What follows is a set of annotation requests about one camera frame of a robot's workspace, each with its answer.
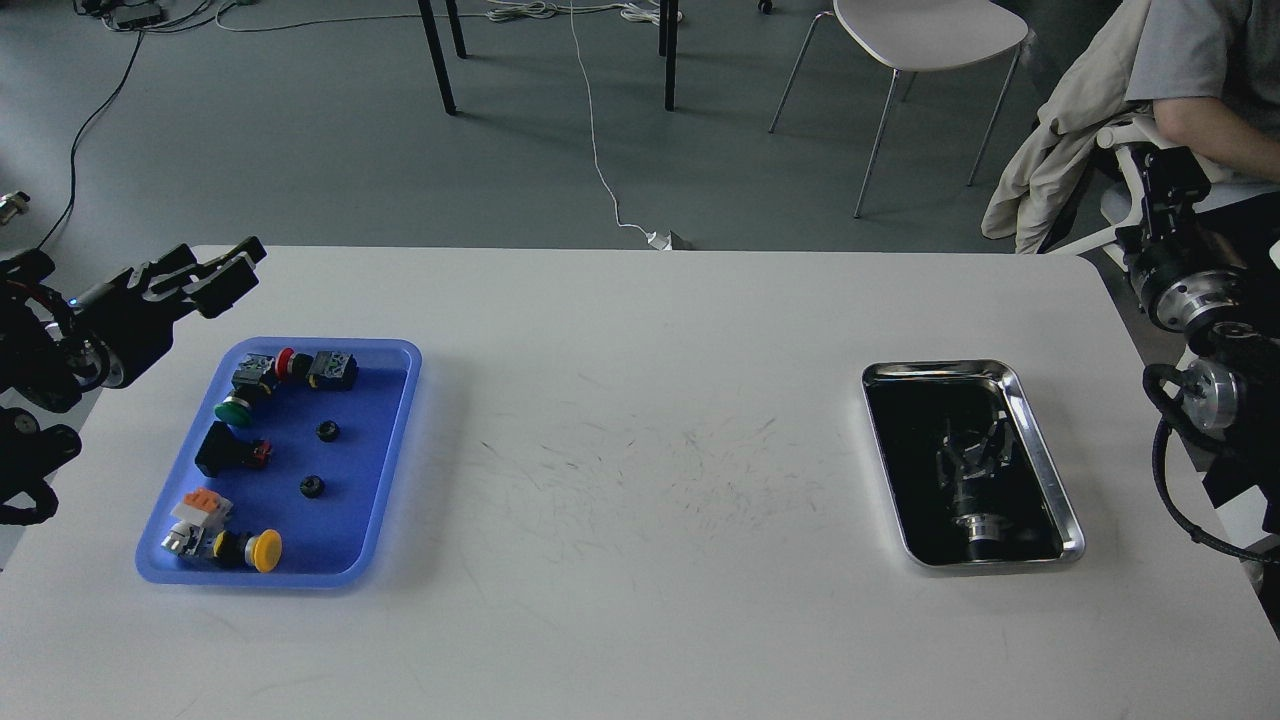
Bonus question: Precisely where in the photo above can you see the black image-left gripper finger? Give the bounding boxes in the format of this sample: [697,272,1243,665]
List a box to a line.
[189,236,268,283]
[195,268,259,319]

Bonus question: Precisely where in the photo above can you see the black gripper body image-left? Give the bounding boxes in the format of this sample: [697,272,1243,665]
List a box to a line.
[70,245,197,389]

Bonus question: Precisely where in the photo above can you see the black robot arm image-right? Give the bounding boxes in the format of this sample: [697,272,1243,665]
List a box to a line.
[1116,142,1277,564]

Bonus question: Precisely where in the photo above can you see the red emergency stop button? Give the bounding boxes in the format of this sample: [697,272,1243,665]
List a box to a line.
[230,347,314,389]

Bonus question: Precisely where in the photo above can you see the black green contact block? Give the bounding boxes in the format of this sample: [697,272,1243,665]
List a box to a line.
[305,351,358,391]

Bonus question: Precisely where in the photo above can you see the orange white contact block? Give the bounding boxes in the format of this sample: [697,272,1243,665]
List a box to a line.
[172,487,234,532]

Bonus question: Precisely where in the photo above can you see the blue plastic tray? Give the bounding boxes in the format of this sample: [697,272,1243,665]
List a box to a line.
[134,337,422,589]

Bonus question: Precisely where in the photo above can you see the yellow mushroom push button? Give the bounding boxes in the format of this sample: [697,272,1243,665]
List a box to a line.
[161,528,283,573]

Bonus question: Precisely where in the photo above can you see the white power adapter on floor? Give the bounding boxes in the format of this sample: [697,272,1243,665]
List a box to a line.
[646,231,694,251]

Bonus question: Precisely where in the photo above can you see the black table legs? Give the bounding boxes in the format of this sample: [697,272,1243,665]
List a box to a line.
[417,0,680,117]

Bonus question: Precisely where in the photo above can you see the white chair with metal legs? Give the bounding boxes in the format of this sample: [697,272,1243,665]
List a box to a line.
[768,1,1030,219]

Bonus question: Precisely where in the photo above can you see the silver metal tray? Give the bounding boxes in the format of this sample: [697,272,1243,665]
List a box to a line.
[861,359,1085,575]

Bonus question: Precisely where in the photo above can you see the beige jacket on chair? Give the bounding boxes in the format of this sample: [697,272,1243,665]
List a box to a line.
[979,1,1152,254]

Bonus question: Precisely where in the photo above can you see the white office chair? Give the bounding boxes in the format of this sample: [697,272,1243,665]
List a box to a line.
[1037,114,1277,263]

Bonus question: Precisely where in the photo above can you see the seated person in grey shirt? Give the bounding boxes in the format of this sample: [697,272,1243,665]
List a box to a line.
[1125,0,1280,261]

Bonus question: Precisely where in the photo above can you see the green push button switch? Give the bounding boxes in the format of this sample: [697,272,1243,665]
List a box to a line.
[212,382,274,428]

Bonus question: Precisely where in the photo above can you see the black cable on floor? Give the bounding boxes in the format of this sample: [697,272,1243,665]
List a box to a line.
[35,0,166,251]

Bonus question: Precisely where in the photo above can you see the white cable on floor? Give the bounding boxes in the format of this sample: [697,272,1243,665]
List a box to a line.
[215,0,686,241]

